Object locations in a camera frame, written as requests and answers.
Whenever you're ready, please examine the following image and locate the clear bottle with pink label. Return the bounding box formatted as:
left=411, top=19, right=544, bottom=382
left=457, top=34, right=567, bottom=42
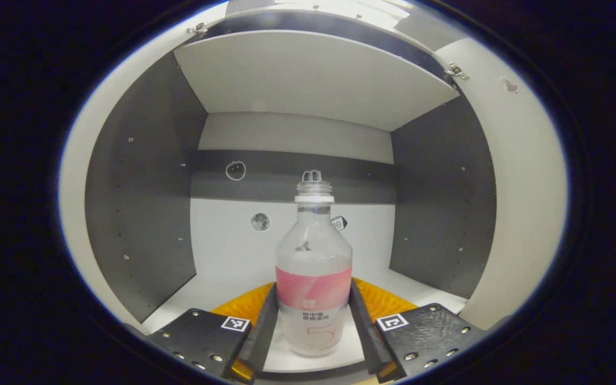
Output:
left=275, top=180, right=353, bottom=358

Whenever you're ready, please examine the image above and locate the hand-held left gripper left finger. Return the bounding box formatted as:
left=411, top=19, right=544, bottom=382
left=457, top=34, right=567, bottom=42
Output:
left=145, top=282, right=279, bottom=383

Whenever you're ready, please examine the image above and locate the grey cabinet door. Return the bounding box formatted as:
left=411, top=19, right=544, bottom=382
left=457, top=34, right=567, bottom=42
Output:
left=434, top=37, right=569, bottom=331
left=58, top=13, right=218, bottom=331

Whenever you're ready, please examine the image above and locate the grey cabinet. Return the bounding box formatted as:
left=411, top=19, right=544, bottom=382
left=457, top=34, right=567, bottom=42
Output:
left=84, top=3, right=498, bottom=375

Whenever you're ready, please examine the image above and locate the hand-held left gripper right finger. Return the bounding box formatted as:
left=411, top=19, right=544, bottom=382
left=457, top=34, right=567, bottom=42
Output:
left=348, top=277, right=488, bottom=383

